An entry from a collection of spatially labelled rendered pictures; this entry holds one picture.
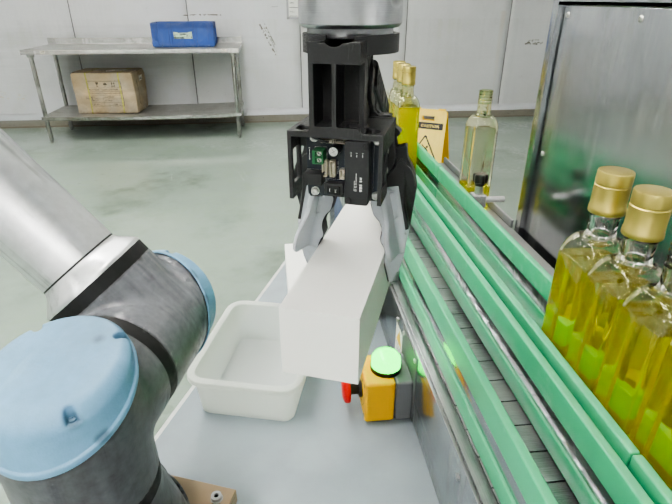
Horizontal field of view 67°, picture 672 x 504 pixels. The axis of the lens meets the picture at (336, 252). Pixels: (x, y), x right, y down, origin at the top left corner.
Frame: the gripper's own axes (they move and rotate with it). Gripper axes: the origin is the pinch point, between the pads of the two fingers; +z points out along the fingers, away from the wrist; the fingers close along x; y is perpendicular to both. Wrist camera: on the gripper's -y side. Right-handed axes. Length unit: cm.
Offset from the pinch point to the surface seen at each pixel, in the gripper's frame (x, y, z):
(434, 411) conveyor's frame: 9.0, -7.2, 23.4
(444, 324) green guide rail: 9.0, -12.3, 13.9
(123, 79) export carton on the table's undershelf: -326, -420, 51
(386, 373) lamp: 1.7, -15.7, 25.9
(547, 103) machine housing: 23, -61, -5
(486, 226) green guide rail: 14, -46, 15
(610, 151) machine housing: 30, -41, -2
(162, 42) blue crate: -286, -435, 17
